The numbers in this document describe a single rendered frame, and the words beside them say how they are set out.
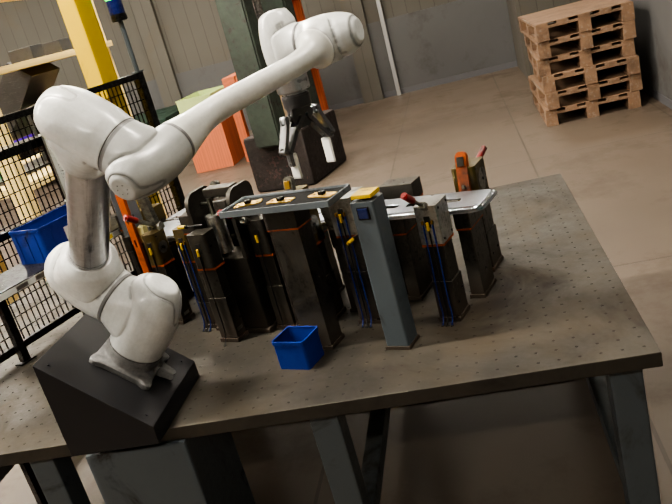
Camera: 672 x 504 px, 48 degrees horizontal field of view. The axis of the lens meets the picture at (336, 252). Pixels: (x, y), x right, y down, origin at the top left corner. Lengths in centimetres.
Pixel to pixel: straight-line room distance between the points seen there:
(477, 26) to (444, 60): 66
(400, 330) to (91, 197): 89
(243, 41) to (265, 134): 87
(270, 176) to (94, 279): 548
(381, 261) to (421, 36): 952
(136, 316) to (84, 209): 36
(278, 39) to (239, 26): 520
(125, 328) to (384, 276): 71
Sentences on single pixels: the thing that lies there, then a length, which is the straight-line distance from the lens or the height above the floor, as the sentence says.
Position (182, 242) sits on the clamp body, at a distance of 255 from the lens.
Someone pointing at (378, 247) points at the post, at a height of 101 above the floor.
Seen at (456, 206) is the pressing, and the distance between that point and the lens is 223.
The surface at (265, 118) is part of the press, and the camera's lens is 719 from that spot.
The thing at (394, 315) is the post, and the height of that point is 81.
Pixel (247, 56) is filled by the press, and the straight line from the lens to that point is 715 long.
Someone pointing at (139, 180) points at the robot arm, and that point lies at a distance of 157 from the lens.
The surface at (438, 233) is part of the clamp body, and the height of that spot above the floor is 98.
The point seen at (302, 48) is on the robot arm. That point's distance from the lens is 183.
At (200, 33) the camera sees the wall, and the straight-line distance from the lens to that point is 1198.
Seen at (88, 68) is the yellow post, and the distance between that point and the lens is 352.
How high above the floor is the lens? 167
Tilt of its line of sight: 19 degrees down
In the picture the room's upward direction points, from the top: 15 degrees counter-clockwise
